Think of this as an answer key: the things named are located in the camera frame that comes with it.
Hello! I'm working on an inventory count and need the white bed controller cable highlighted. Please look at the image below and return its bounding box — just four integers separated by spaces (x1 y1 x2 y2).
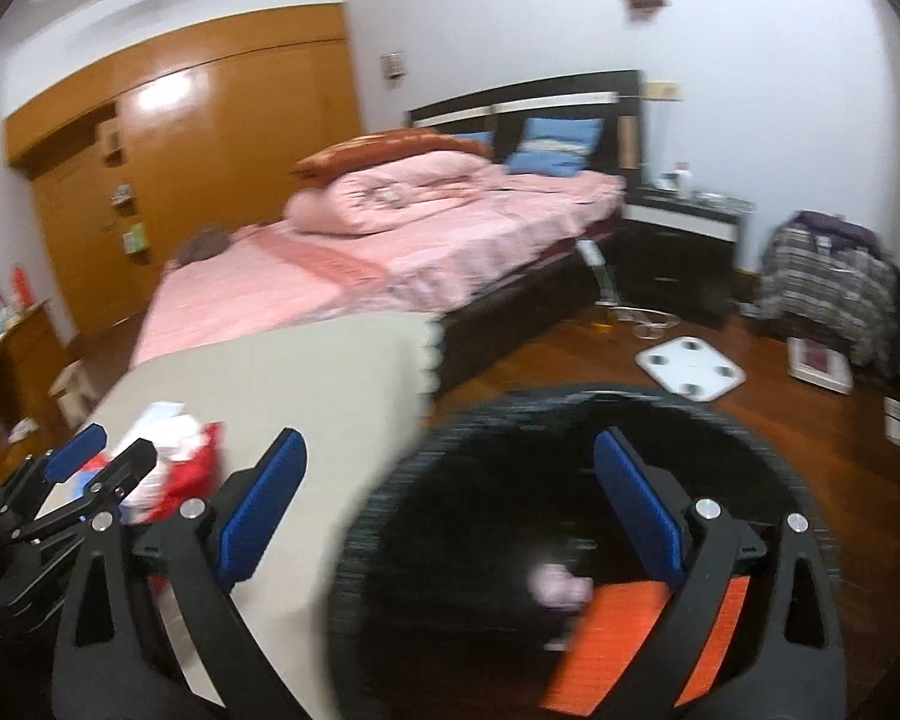
579 240 620 308

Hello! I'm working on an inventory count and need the bed with pink cover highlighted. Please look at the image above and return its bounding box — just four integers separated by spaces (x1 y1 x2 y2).
131 69 646 400

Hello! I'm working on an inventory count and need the brown folded blanket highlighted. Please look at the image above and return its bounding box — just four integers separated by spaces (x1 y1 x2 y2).
294 127 490 185

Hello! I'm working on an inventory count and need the orange cloth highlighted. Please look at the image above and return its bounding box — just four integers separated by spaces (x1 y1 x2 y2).
538 577 751 717

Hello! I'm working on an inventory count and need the grey covered work table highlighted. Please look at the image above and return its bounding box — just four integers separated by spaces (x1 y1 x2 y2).
67 311 443 720

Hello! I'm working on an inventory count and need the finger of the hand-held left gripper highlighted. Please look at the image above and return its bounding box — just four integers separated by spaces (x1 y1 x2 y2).
0 424 110 515
11 436 160 547

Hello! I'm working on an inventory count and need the pink folded duvet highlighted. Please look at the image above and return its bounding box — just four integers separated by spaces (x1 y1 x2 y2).
285 150 508 238

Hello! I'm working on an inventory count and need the white bathroom scale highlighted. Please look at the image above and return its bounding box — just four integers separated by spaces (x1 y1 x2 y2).
636 336 746 395

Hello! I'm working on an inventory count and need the white tissue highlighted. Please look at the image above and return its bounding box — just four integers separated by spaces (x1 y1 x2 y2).
112 399 212 503

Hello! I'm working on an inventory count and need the wooden dresser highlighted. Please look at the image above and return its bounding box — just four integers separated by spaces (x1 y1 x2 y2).
0 298 70 481

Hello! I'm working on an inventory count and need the wooden wardrobe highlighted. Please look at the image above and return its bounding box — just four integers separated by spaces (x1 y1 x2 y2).
4 4 365 340

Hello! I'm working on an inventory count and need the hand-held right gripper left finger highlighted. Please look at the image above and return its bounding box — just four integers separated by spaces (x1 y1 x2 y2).
52 427 308 720

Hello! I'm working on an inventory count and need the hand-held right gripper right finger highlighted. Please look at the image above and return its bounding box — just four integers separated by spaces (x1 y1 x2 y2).
592 427 848 720

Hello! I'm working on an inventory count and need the plaid bag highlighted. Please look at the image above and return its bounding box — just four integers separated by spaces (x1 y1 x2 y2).
756 210 900 376

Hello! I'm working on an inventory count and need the black white nightstand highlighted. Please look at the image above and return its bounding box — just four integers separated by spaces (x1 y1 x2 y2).
621 186 755 329

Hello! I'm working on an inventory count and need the red white flat box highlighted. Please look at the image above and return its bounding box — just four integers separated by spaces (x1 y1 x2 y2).
786 337 854 394

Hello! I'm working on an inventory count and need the white floor cable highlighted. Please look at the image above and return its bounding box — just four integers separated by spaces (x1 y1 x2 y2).
596 300 682 342

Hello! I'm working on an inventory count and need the pink bedspread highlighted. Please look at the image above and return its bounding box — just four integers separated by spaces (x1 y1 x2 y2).
131 165 628 370

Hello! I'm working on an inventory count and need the blue pillow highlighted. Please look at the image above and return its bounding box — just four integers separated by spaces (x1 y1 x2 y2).
450 131 496 160
506 118 605 178

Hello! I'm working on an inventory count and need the white small stool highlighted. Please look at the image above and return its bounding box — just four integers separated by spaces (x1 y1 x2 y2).
49 361 95 421

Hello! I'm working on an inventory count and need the black round trash bin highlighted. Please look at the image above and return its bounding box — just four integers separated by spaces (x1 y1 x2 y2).
326 382 842 720

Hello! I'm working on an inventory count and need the pink tissue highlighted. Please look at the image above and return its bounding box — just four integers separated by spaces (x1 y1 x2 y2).
529 562 595 610

